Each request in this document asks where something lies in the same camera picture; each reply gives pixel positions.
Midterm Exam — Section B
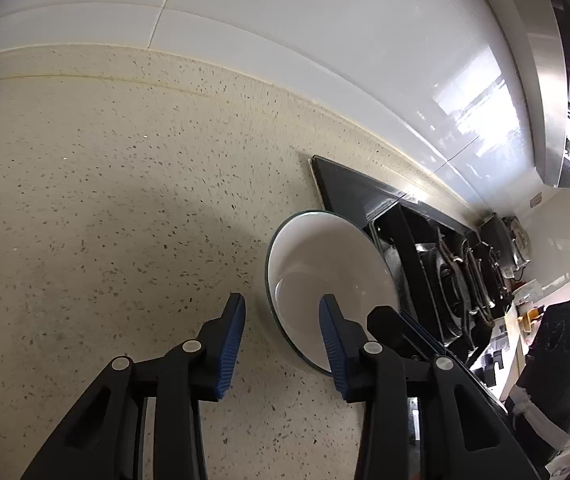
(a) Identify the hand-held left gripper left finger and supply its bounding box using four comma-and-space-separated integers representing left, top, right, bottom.
20, 292, 247, 480

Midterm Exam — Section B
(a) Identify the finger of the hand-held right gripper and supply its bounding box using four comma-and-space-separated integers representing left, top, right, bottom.
367, 306, 447, 363

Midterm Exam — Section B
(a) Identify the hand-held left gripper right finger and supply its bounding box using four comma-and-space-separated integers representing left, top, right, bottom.
318, 295, 548, 480

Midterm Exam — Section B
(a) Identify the white bowl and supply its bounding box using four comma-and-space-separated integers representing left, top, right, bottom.
265, 210, 401, 377

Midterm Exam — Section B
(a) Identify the black gas stove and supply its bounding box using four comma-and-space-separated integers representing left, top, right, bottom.
310, 155, 531, 368

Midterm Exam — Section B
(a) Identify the steel range hood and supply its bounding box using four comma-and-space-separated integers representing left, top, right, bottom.
465, 0, 570, 191

